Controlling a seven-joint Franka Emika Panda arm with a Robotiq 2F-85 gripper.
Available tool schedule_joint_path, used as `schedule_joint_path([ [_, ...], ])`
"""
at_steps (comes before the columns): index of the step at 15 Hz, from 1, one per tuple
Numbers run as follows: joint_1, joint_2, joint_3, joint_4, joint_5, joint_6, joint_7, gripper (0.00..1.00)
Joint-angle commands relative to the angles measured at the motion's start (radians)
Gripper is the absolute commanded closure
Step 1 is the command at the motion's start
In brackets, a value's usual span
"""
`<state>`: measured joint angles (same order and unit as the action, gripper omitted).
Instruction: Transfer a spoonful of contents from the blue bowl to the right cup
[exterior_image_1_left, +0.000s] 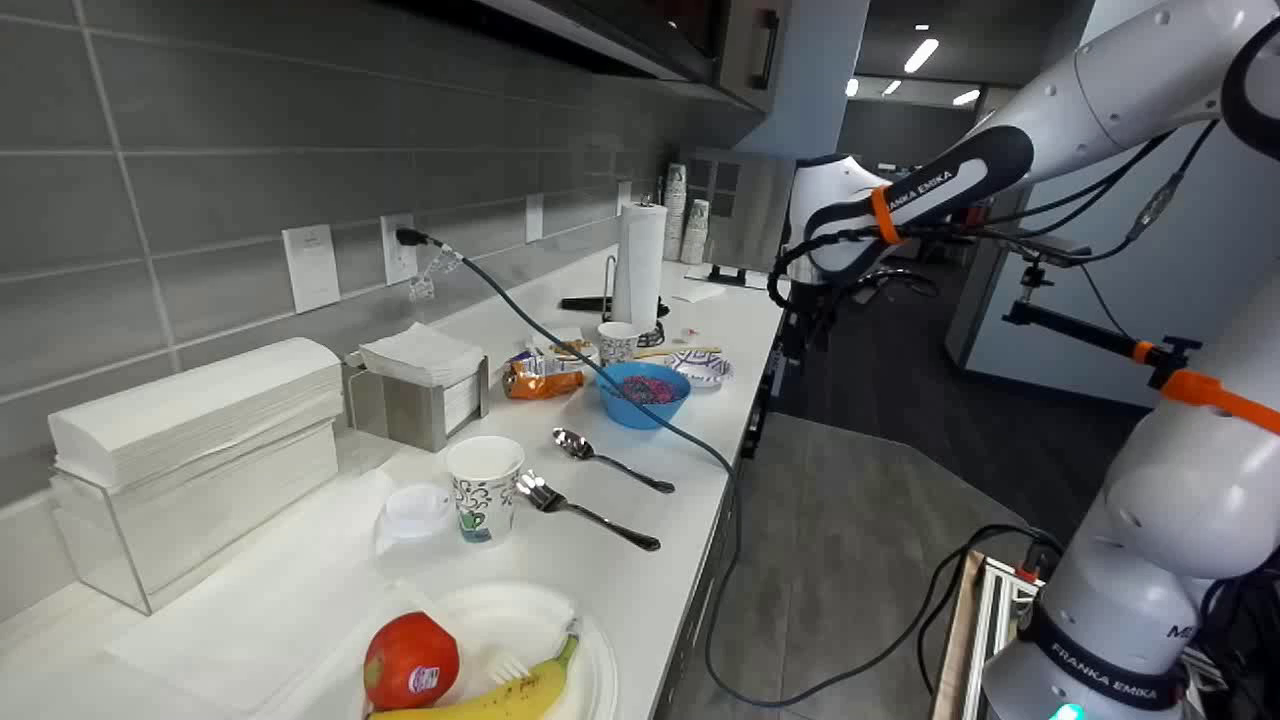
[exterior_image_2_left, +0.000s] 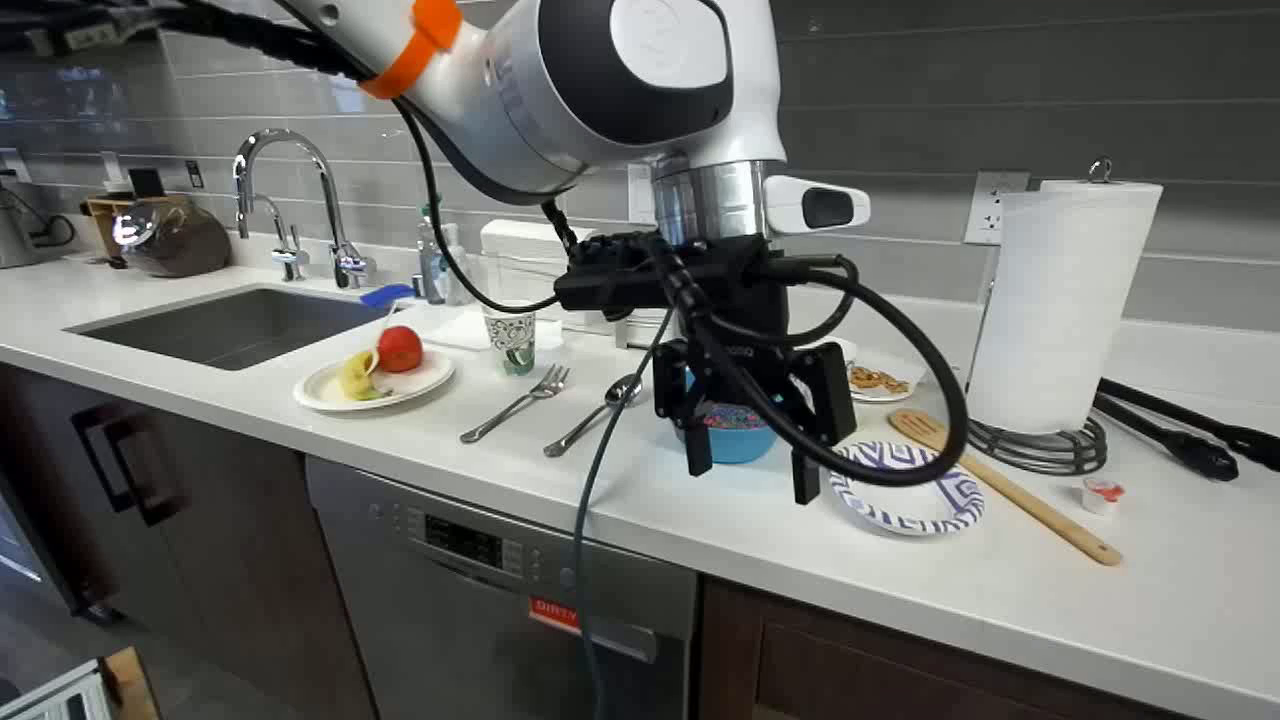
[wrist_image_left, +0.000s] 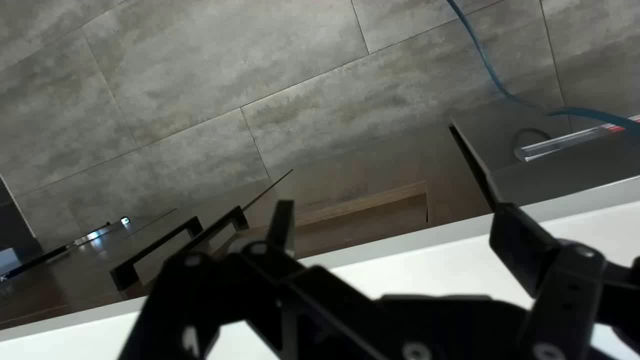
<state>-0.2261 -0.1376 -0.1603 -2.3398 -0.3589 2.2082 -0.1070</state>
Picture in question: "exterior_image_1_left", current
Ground clear acrylic towel dispenser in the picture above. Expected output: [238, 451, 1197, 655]
[47, 414, 346, 615]

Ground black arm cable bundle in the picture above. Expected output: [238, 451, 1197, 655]
[769, 115, 1224, 317]

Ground orange cable tie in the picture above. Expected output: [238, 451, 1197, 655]
[1155, 367, 1280, 438]
[866, 182, 906, 246]

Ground yellow banana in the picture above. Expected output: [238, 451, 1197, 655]
[375, 630, 585, 720]

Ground white paper plate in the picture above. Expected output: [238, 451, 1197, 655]
[353, 581, 624, 720]

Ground black kitchen tongs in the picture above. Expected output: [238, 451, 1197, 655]
[557, 292, 672, 318]

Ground white plastic fork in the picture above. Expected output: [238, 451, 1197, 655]
[391, 575, 535, 689]

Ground stack of paper cups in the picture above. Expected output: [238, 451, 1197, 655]
[681, 197, 716, 266]
[659, 160, 693, 264]

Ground metal napkin holder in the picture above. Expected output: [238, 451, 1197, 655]
[342, 357, 491, 457]

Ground black camera stand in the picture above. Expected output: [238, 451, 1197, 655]
[999, 251, 1202, 391]

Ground dark upper cabinet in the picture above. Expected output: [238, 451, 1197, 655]
[385, 0, 791, 113]

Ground red green blue beads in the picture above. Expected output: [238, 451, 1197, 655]
[612, 373, 681, 406]

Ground printed paper cup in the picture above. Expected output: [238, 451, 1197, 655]
[593, 318, 645, 373]
[443, 431, 528, 547]

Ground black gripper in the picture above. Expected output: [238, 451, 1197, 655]
[774, 257, 854, 352]

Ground red apple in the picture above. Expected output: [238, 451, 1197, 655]
[360, 606, 462, 716]

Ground wooden frame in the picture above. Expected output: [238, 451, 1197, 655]
[927, 547, 1052, 720]

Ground dark metal spoon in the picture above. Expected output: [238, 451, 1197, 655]
[548, 423, 681, 496]

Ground white napkin stack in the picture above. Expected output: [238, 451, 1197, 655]
[353, 318, 491, 391]

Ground white paper towel roll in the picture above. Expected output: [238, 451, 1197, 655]
[612, 198, 672, 337]

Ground folded white paper towels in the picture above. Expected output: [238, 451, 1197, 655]
[43, 330, 353, 496]

